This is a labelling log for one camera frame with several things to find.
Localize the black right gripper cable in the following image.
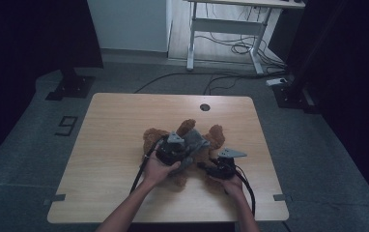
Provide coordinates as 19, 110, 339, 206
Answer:
233, 163, 257, 218

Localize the short black floor cable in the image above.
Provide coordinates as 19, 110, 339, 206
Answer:
203, 74, 242, 97

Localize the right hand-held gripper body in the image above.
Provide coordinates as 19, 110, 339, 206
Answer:
205, 147, 248, 180

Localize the tangle of cables under desk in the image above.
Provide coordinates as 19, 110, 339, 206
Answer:
194, 31, 287, 71

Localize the long black floor cable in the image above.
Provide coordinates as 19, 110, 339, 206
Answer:
133, 71, 287, 95

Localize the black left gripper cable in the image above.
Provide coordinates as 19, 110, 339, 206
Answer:
128, 136, 167, 195

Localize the dark curtain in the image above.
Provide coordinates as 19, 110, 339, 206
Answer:
0, 0, 105, 169
284, 0, 369, 218

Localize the brown teddy bear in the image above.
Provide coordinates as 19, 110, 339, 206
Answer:
142, 119, 227, 194

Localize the grey tape strip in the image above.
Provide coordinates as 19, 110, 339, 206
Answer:
272, 192, 294, 203
43, 193, 67, 207

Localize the white desk frame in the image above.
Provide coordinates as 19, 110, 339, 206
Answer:
183, 0, 306, 75

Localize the grey plush garment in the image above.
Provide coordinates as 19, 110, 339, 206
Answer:
172, 128, 212, 176

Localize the person's left hand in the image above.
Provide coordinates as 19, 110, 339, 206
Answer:
142, 151, 183, 188

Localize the person's right hand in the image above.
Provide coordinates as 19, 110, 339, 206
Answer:
210, 173, 244, 198

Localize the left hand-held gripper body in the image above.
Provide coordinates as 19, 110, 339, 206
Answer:
155, 130, 193, 166

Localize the black stand base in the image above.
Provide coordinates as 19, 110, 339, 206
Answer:
44, 67, 97, 102
271, 81, 321, 114

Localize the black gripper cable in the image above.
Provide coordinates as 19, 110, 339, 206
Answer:
233, 163, 257, 218
128, 136, 167, 195

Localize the white power strip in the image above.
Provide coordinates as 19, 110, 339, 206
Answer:
266, 76, 289, 87

